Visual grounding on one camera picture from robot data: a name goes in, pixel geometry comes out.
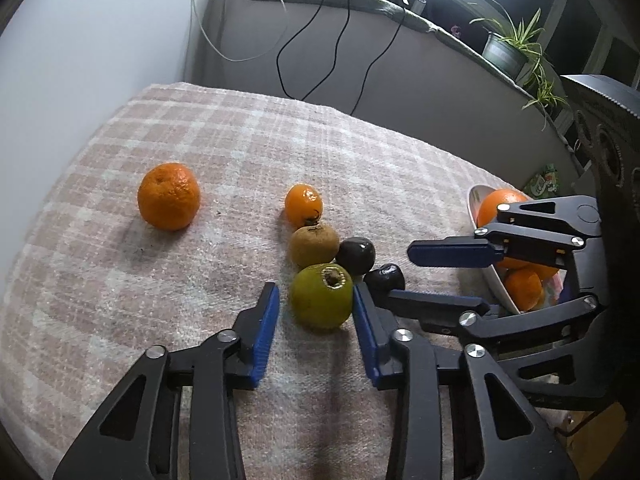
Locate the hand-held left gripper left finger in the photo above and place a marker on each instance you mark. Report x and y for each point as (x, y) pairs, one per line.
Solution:
(265, 332)

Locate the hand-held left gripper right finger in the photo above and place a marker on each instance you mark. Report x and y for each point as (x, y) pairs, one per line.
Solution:
(365, 340)

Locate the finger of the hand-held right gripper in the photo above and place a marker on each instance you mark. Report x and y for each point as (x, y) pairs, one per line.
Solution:
(440, 305)
(450, 253)

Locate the white floral bowl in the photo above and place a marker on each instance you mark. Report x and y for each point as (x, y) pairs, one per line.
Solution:
(495, 285)

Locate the green round fruit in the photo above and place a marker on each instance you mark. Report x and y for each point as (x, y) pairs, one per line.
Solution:
(320, 302)

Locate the dark round fruit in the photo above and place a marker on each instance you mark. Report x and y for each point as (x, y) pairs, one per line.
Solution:
(384, 277)
(356, 255)

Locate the large orange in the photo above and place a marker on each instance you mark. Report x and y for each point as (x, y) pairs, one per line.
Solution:
(492, 202)

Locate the medium orange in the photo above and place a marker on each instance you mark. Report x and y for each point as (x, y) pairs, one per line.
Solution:
(522, 287)

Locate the green printed bag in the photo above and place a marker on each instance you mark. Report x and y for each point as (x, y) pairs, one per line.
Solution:
(542, 180)

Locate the brown round fruit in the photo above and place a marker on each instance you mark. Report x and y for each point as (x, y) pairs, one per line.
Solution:
(314, 246)

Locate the checked beige blanket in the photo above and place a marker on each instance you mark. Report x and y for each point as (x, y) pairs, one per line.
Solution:
(150, 310)

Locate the tiny orange kumquat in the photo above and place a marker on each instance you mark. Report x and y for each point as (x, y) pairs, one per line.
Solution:
(303, 205)

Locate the small tangerine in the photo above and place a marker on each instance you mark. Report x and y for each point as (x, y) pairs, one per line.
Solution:
(169, 196)

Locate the potted spider plant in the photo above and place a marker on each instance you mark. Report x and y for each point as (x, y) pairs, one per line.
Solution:
(507, 52)

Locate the brown cardboard box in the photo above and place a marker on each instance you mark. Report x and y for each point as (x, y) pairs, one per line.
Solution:
(595, 435)

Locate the white window frame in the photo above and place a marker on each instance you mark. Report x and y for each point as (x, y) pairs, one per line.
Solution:
(562, 5)

